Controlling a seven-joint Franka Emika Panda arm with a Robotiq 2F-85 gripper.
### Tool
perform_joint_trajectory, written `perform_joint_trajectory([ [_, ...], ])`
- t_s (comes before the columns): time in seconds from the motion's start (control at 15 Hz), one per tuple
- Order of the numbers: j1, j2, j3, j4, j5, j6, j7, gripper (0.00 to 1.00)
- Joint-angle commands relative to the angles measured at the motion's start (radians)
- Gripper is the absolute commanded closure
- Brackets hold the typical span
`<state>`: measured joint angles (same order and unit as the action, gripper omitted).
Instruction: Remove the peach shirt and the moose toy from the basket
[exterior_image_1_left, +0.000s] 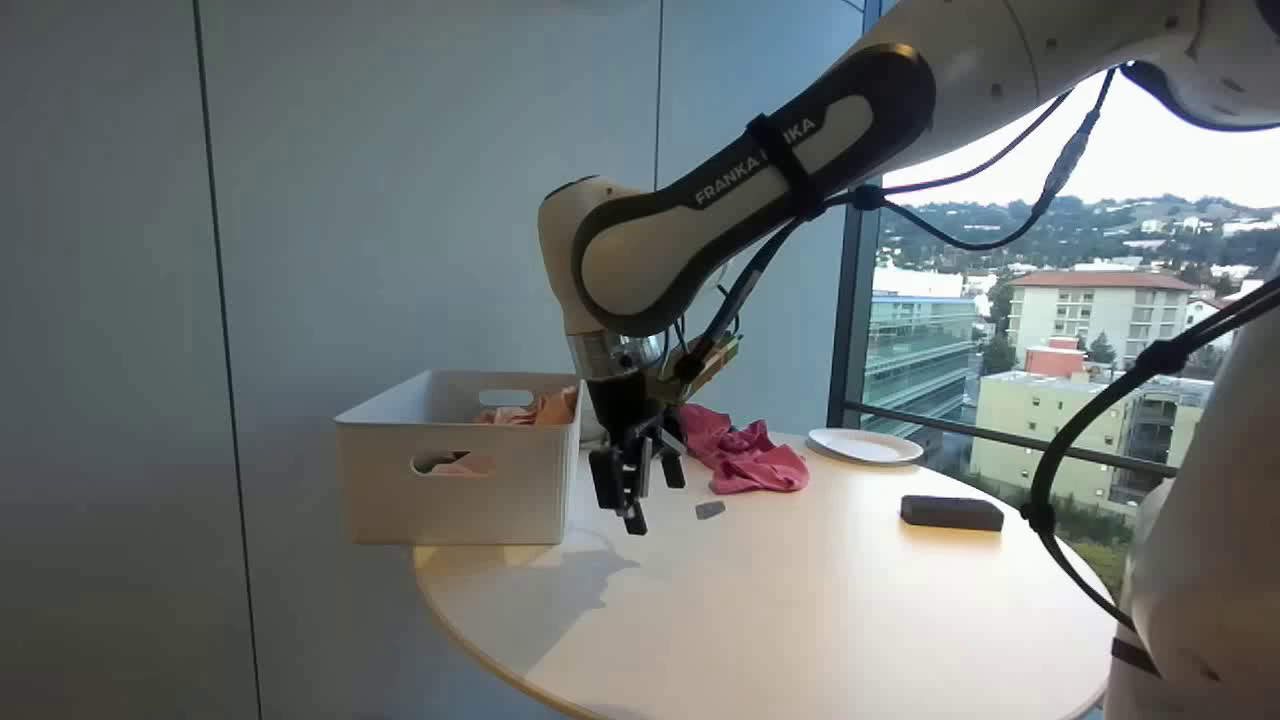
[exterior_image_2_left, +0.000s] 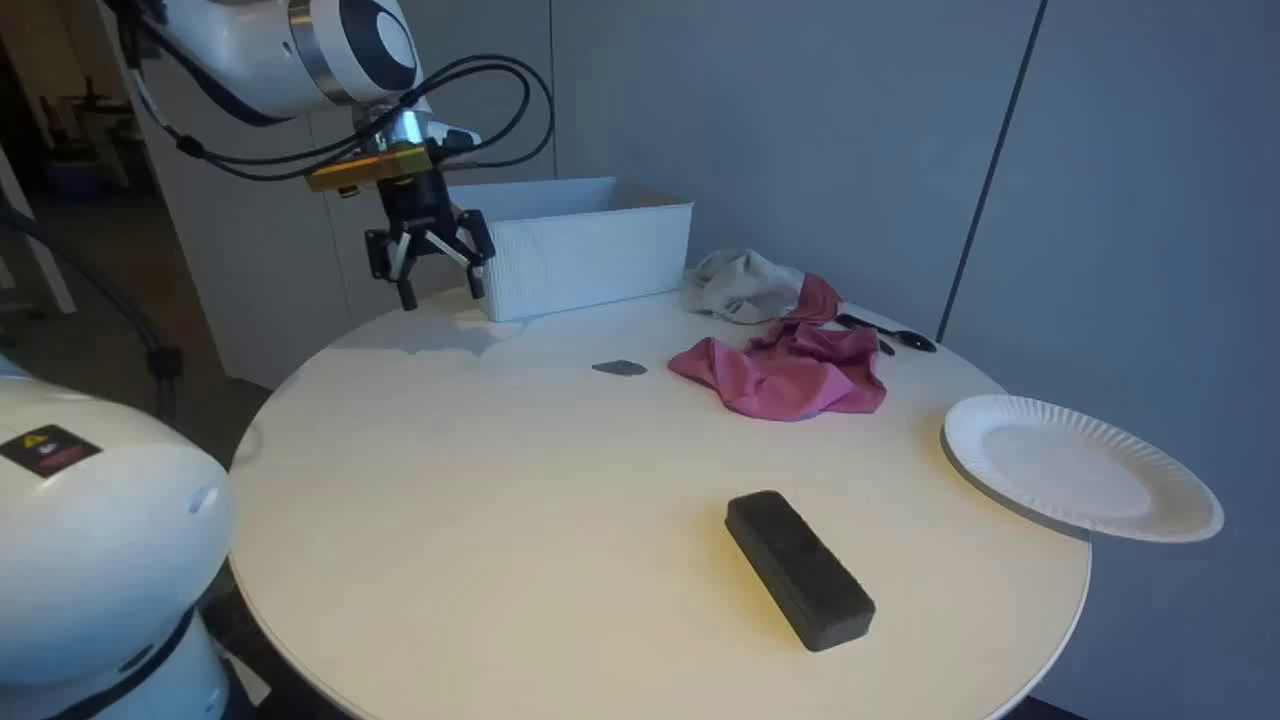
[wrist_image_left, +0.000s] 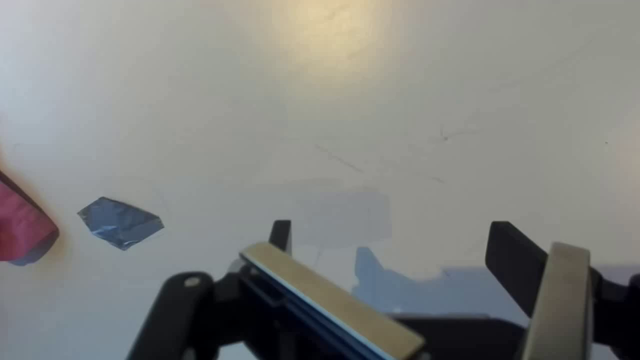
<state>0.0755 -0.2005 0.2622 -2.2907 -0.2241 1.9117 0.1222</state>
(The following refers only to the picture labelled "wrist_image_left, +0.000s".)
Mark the magenta cloth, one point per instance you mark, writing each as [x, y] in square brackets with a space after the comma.
[21, 226]

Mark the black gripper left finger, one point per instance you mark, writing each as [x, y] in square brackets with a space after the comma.
[333, 302]

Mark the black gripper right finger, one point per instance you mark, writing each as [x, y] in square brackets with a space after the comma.
[563, 306]

